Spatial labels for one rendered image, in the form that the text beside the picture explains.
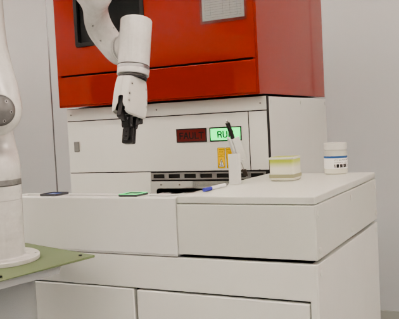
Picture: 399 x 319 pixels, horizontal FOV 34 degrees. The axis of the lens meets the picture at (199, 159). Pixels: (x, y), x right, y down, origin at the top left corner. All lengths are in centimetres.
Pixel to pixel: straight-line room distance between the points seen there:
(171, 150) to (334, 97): 151
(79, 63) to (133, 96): 80
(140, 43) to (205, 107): 59
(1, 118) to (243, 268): 65
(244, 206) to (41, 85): 322
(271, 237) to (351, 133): 214
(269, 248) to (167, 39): 99
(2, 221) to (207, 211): 48
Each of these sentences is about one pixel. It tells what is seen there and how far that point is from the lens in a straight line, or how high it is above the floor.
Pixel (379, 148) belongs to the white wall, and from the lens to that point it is 355.
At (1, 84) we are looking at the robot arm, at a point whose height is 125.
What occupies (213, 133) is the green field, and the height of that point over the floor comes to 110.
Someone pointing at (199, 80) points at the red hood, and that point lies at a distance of 218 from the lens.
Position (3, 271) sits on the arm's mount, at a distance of 155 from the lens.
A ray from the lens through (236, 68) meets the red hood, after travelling 212.
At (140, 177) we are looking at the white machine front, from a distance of 237.
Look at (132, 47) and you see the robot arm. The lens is 169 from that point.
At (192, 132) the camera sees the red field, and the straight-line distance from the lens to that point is 224.
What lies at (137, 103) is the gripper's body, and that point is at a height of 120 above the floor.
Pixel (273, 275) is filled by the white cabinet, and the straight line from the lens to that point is 150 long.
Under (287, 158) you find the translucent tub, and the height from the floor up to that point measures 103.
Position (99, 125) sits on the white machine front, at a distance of 245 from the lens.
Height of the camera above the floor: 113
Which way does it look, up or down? 3 degrees down
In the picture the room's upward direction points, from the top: 3 degrees counter-clockwise
